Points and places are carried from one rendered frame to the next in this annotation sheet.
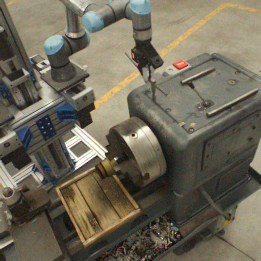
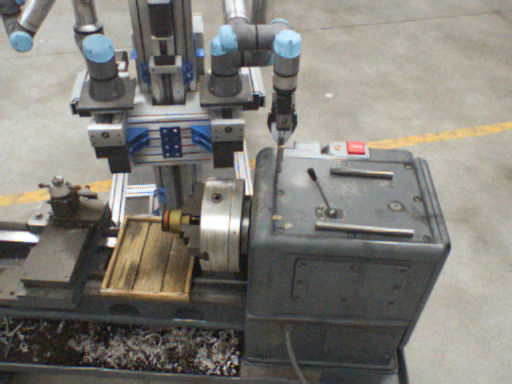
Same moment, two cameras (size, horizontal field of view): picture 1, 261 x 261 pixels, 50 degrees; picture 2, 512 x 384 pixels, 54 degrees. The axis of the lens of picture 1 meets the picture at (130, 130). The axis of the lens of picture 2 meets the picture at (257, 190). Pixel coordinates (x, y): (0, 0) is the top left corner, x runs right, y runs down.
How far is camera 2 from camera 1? 0.67 m
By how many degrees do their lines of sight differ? 19
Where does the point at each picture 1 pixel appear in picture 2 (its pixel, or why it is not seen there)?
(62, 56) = (226, 63)
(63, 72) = (220, 83)
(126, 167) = (193, 232)
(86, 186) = (157, 235)
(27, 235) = (54, 241)
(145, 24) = (284, 70)
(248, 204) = not seen: outside the picture
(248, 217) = not seen: outside the picture
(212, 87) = (363, 197)
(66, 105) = (207, 127)
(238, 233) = not seen: outside the picture
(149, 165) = (213, 244)
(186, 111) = (299, 206)
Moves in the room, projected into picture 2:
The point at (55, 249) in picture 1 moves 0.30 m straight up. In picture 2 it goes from (66, 272) to (42, 210)
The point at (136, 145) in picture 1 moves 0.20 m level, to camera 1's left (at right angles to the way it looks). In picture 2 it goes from (211, 210) to (158, 188)
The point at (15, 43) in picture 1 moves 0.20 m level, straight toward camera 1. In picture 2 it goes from (184, 22) to (172, 45)
